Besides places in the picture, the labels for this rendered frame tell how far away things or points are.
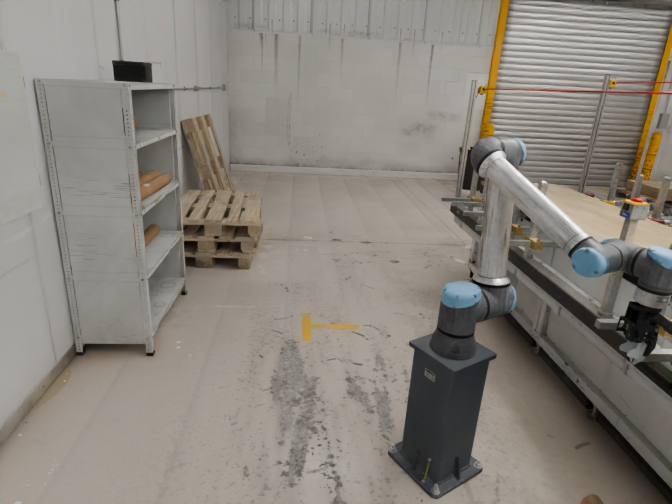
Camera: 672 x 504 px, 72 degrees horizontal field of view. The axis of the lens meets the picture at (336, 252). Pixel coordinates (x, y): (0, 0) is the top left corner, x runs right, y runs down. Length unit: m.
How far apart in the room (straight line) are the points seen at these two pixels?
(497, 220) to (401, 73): 7.28
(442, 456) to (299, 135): 7.41
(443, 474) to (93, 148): 2.29
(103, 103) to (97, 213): 0.58
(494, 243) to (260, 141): 7.34
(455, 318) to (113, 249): 1.87
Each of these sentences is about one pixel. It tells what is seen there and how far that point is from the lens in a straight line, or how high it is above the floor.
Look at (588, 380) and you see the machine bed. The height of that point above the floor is 0.17.
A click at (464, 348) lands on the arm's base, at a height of 0.65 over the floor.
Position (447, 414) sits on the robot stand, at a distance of 2.01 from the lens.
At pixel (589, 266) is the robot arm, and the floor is 1.14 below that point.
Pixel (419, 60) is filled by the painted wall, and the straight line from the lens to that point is 9.11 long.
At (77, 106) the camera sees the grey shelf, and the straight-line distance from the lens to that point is 2.72.
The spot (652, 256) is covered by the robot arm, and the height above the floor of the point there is 1.18.
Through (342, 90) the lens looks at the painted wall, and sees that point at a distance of 8.88.
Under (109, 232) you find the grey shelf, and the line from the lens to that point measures 2.80.
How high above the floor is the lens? 1.59
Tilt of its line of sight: 20 degrees down
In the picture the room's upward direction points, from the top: 3 degrees clockwise
